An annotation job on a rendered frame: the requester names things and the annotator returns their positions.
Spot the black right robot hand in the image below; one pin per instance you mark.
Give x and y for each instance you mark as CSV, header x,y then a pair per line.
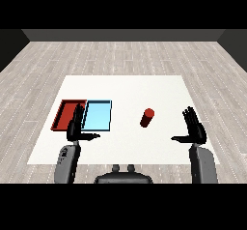
x,y
196,131

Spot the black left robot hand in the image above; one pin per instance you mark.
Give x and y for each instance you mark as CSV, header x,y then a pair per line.
x,y
73,129

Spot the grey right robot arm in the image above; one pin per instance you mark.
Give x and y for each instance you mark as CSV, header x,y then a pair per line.
x,y
202,164

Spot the shallow red open box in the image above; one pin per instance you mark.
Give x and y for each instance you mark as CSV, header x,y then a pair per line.
x,y
66,114

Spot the shallow light blue open box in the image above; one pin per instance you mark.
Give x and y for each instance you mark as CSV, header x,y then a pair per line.
x,y
97,115

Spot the small red can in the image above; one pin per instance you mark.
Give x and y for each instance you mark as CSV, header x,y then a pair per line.
x,y
147,117

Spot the dark grey robot body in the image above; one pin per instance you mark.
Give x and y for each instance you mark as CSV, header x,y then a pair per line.
x,y
123,177

